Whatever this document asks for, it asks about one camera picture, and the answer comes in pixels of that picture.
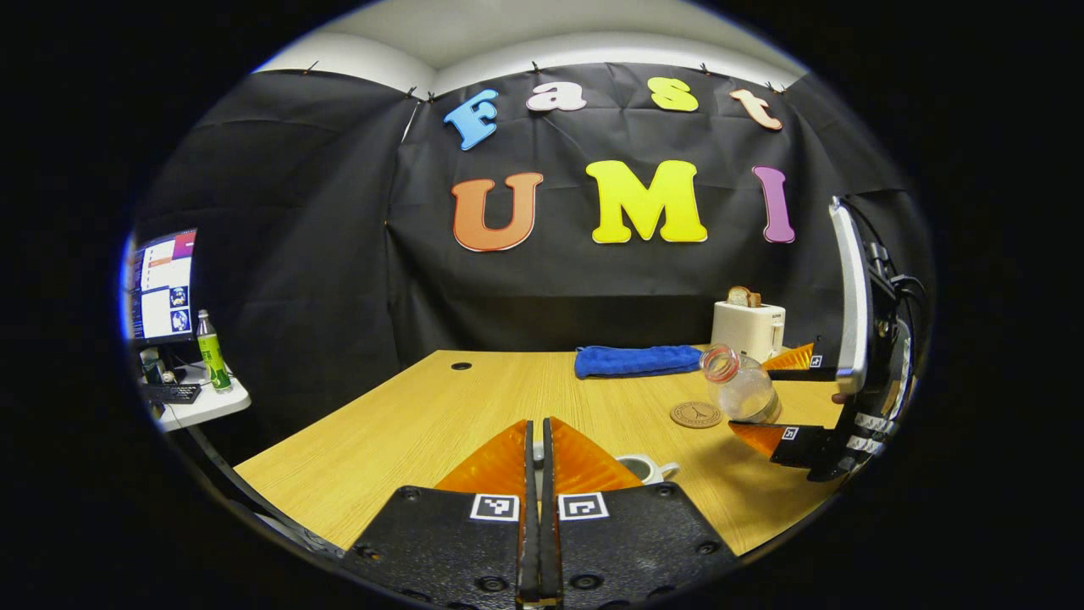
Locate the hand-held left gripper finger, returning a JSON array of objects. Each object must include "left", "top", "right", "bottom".
[
  {"left": 343, "top": 419, "right": 541, "bottom": 610},
  {"left": 540, "top": 417, "right": 738, "bottom": 610}
]

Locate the clear plastic water bottle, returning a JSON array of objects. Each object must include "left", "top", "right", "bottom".
[{"left": 700, "top": 344, "right": 782, "bottom": 424}]

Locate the white teacup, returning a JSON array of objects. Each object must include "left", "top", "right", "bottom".
[{"left": 616, "top": 453, "right": 681, "bottom": 486}]

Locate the round brown coaster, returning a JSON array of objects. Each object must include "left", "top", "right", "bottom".
[{"left": 670, "top": 401, "right": 724, "bottom": 430}]

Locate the green drink bottle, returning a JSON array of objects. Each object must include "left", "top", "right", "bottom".
[{"left": 196, "top": 310, "right": 233, "bottom": 393}]

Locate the white toaster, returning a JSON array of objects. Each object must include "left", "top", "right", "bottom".
[{"left": 711, "top": 301, "right": 787, "bottom": 363}]

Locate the blue towel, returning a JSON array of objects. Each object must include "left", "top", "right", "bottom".
[{"left": 574, "top": 344, "right": 704, "bottom": 380}]

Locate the black backdrop cloth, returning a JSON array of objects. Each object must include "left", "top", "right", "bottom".
[{"left": 135, "top": 61, "right": 932, "bottom": 441}]

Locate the white side table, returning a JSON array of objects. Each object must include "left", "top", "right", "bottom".
[{"left": 148, "top": 363, "right": 252, "bottom": 433}]

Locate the black keyboard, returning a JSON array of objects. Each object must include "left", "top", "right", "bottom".
[{"left": 140, "top": 383, "right": 203, "bottom": 405}]

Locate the computer monitor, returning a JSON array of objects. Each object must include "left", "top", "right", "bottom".
[{"left": 127, "top": 229, "right": 198, "bottom": 347}]

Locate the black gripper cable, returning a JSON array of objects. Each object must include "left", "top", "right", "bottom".
[{"left": 847, "top": 199, "right": 929, "bottom": 340}]

